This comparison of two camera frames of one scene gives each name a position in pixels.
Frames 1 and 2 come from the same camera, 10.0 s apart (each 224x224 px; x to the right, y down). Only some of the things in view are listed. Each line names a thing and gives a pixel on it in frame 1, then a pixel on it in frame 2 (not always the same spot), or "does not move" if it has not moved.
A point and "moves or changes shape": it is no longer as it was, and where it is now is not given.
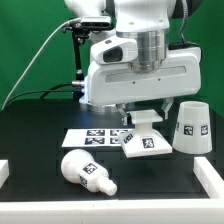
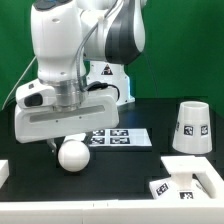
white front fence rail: x=148 y=211 does not move
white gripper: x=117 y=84 -> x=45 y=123
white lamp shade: x=193 y=129 does not move
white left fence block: x=4 y=171 does not move
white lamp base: x=144 y=141 -> x=182 y=184
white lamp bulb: x=79 y=166 moves or changes shape
